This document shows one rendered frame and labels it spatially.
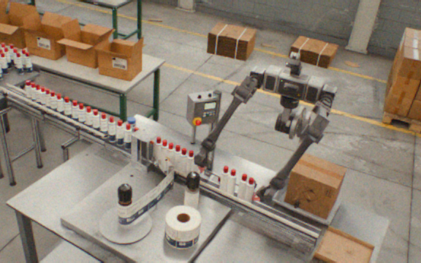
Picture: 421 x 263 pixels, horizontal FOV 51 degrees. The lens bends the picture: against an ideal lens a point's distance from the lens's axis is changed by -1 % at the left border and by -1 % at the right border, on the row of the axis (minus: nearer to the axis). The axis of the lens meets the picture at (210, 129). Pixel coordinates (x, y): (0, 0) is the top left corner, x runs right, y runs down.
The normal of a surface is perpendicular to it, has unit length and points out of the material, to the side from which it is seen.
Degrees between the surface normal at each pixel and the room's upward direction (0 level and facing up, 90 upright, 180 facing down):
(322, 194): 90
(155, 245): 0
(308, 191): 90
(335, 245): 0
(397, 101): 87
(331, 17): 90
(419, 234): 0
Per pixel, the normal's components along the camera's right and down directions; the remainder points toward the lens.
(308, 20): -0.39, 0.48
